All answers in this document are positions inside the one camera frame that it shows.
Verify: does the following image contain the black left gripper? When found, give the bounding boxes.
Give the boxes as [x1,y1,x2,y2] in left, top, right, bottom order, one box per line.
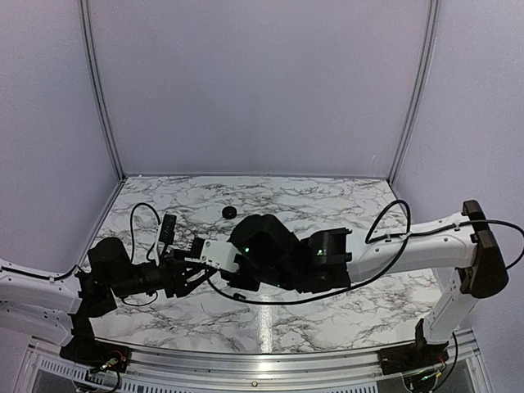
[110,249,217,299]

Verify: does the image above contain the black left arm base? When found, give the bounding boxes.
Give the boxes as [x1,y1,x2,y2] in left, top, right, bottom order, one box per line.
[60,316,131,373]

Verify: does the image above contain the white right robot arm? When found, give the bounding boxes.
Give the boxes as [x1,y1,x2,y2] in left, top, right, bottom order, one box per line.
[188,200,509,367]

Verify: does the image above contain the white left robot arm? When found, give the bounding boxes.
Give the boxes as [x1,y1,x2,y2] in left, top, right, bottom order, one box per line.
[1,237,208,364]

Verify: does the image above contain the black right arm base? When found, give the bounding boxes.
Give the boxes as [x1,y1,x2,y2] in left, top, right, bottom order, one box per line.
[378,318,449,375]

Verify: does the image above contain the black round puck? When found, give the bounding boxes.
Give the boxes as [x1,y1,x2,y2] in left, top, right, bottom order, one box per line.
[222,206,237,219]

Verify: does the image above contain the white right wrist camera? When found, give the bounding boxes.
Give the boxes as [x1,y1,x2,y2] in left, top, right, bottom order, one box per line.
[199,240,241,273]

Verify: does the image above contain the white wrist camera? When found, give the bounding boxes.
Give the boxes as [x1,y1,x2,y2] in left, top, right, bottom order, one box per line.
[199,240,241,273]
[151,214,177,265]

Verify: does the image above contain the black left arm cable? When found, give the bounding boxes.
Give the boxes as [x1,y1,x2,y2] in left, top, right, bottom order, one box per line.
[122,203,163,306]

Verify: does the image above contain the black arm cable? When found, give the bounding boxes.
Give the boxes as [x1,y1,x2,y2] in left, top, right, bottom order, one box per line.
[122,203,163,306]
[206,200,524,306]

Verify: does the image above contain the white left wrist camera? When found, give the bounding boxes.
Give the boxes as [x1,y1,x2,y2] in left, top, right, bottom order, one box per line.
[151,214,177,265]

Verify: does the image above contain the aluminium front rail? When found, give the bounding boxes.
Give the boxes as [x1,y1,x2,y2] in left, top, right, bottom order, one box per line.
[14,331,491,392]

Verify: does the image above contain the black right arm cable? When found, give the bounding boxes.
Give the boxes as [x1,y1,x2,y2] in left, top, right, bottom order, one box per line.
[206,200,524,306]

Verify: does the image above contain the right aluminium corner post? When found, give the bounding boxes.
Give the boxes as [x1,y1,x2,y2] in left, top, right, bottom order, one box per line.
[387,0,441,187]

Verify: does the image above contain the aluminium corner post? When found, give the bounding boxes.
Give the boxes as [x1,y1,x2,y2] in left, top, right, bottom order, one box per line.
[79,0,126,183]
[387,0,441,187]

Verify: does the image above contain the left aluminium corner post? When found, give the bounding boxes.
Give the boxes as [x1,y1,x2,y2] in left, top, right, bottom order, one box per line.
[79,0,126,183]

